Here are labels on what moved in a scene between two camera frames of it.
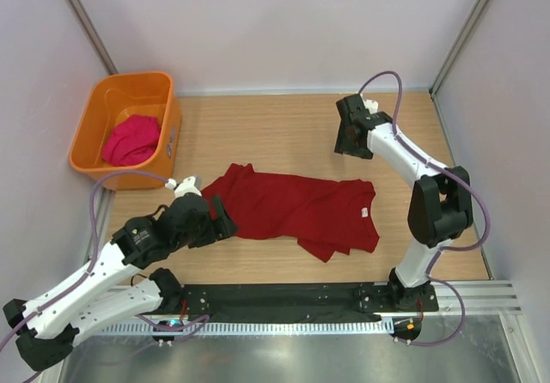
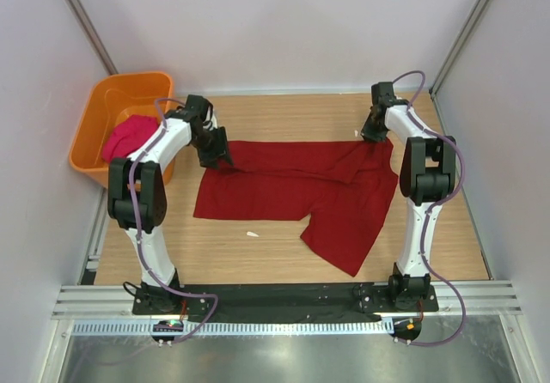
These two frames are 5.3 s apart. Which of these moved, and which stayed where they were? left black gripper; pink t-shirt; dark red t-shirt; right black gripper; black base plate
Moved: left black gripper; dark red t-shirt; right black gripper
Stayed: pink t-shirt; black base plate
